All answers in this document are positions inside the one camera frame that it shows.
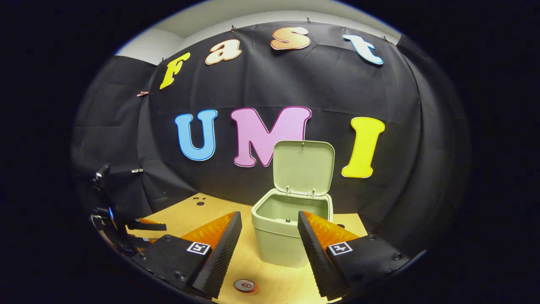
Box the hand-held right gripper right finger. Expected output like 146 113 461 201
297 210 412 301

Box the wooden desktop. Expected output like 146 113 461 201
127 193 368 304

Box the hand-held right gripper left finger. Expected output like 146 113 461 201
138 211 243 299

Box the green desktop garbage bin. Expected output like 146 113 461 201
251 140 335 269

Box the red pop can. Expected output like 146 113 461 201
233 279 258 293

